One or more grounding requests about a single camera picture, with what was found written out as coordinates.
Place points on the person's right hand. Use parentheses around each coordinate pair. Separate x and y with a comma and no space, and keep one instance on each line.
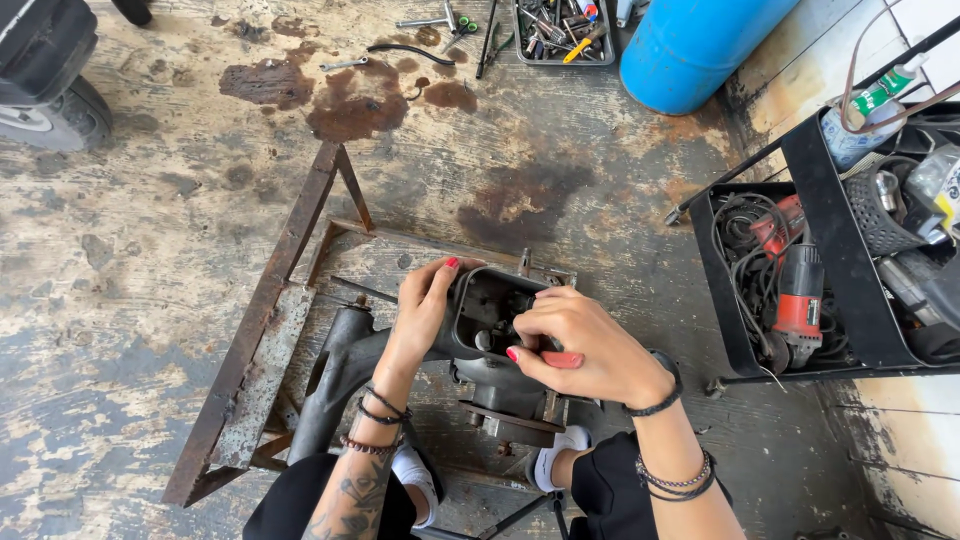
(600,352)

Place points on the person's left hand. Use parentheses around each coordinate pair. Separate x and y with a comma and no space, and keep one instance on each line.
(420,315)

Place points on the grey metal engine casing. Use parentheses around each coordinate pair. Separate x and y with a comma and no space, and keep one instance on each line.
(352,360)

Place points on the person's right white shoe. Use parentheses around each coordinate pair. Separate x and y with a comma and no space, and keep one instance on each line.
(559,454)

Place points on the person's right trouser leg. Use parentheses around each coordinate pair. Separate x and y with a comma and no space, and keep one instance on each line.
(607,487)

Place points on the person's trouser leg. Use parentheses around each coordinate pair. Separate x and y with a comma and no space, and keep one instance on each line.
(300,502)
(607,487)

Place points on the black stool legs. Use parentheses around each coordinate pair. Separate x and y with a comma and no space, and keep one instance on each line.
(517,514)

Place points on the red grey angle grinder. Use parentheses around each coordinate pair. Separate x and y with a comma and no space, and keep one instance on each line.
(799,300)

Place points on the red power tool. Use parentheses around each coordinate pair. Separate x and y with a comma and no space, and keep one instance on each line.
(776,225)

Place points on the person's left trouser leg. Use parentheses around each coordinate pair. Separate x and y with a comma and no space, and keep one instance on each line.
(300,502)

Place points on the black metal tool cart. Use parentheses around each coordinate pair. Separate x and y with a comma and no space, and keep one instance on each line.
(832,247)

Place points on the silver open end wrench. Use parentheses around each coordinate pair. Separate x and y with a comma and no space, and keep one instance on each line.
(343,64)

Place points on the long black pliers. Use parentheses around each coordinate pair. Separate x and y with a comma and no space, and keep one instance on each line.
(487,37)

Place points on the black mesh basket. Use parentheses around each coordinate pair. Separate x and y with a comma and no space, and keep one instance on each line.
(877,214)

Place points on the blue plastic barrel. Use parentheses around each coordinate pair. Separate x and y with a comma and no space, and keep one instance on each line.
(690,52)

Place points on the grey tray of tools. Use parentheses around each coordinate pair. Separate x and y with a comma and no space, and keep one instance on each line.
(562,34)

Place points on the white bottle green label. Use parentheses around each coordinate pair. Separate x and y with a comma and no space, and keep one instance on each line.
(862,112)

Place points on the vehicle wheel with tyre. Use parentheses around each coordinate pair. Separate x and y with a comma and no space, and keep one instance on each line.
(67,120)

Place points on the black vehicle body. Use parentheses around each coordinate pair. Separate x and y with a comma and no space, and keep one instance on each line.
(41,45)

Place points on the rusty metal frame stand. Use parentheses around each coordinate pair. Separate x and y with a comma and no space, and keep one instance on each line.
(259,315)

